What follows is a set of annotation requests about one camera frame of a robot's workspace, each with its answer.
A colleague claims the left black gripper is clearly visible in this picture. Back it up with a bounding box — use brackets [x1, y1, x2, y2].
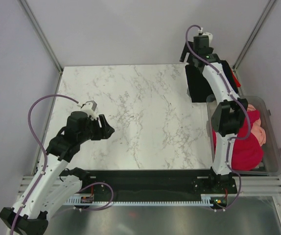
[78, 114, 115, 144]

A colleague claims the black t-shirt blue logo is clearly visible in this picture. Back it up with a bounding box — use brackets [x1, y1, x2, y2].
[185, 60, 239, 103]

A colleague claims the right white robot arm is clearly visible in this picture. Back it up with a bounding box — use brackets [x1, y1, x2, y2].
[183, 41, 250, 176]

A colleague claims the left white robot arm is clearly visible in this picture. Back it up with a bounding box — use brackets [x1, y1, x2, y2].
[0, 109, 115, 235]

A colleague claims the folded red t-shirt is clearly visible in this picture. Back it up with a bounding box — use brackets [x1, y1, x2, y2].
[232, 71, 241, 88]

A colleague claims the salmon pink t-shirt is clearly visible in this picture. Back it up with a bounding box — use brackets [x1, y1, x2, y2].
[247, 104, 266, 146]

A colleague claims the magenta t-shirt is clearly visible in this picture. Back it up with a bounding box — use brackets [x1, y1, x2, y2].
[212, 110, 264, 171]

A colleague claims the clear plastic bin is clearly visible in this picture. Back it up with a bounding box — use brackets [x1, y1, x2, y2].
[206, 94, 281, 175]

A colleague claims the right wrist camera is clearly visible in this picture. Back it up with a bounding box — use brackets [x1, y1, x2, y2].
[193, 32, 213, 50]

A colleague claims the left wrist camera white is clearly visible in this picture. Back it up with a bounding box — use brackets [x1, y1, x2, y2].
[77, 100, 98, 120]

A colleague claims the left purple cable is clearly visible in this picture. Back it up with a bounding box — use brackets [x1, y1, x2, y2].
[9, 94, 114, 235]

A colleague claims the purple cable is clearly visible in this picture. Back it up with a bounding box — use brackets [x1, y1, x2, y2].
[185, 24, 251, 212]
[9, 94, 114, 235]

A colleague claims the right aluminium frame post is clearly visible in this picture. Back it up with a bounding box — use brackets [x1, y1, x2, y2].
[232, 0, 278, 71]

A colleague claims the aluminium frame post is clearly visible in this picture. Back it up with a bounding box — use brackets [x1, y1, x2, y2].
[18, 0, 63, 74]
[232, 0, 278, 71]

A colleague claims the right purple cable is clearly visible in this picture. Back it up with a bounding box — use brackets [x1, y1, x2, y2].
[185, 24, 251, 212]

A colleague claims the slotted white cable duct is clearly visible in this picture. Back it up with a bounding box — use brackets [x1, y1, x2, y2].
[64, 193, 228, 207]

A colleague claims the left aluminium frame post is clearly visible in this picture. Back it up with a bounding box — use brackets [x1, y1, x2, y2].
[18, 0, 63, 74]

